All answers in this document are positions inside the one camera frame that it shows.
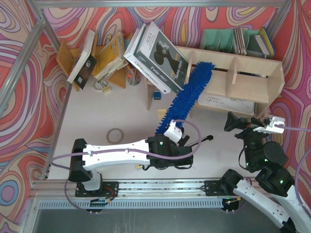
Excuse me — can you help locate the blue microfiber duster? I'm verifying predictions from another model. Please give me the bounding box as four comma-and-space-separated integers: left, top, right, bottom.
155, 62, 215, 134

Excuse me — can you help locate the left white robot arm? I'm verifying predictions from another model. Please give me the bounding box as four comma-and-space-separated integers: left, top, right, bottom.
69, 120, 193, 191

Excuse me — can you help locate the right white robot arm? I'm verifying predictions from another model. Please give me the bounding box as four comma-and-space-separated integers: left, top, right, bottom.
220, 112, 311, 233

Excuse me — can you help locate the light wooden bookshelf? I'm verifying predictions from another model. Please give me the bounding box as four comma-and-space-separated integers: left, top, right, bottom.
145, 46, 285, 118

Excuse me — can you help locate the spiral notebook with drawings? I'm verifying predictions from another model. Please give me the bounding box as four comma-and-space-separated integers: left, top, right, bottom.
197, 93, 256, 115

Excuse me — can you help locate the yellow sticky note pad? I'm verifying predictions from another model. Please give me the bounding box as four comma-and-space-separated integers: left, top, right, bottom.
157, 108, 167, 121

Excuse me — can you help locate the blue pencil sharpener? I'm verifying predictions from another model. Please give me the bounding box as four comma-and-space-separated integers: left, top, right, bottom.
153, 91, 162, 100

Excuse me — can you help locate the clear tape roll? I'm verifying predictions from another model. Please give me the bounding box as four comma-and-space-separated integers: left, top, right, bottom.
106, 128, 124, 144

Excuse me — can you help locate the green plastic desk organizer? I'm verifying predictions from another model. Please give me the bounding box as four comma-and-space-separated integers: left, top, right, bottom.
200, 28, 268, 59

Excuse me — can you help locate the pencil cup with pencils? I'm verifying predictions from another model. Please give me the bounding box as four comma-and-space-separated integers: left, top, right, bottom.
126, 68, 140, 86

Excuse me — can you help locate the blue grey book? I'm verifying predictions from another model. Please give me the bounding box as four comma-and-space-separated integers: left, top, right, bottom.
254, 27, 276, 59

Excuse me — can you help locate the black white Twins story book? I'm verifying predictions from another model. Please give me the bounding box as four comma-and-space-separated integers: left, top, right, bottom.
134, 22, 189, 93

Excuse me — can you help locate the white Cioklade book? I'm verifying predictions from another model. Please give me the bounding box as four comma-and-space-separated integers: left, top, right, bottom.
124, 23, 171, 94

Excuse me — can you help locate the yellow worn book stack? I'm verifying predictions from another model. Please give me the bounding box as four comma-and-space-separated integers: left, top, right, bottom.
93, 32, 128, 81

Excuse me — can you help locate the black white paperback book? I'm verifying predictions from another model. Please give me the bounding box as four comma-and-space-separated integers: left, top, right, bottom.
67, 30, 97, 89

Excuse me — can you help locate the orange wooden book stand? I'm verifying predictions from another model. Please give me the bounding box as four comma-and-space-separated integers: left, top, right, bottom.
56, 30, 129, 92

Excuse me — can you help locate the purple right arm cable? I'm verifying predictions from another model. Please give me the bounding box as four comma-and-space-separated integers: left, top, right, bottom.
276, 125, 311, 207

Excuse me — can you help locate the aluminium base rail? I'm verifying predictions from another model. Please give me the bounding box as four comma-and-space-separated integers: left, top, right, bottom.
31, 178, 256, 197

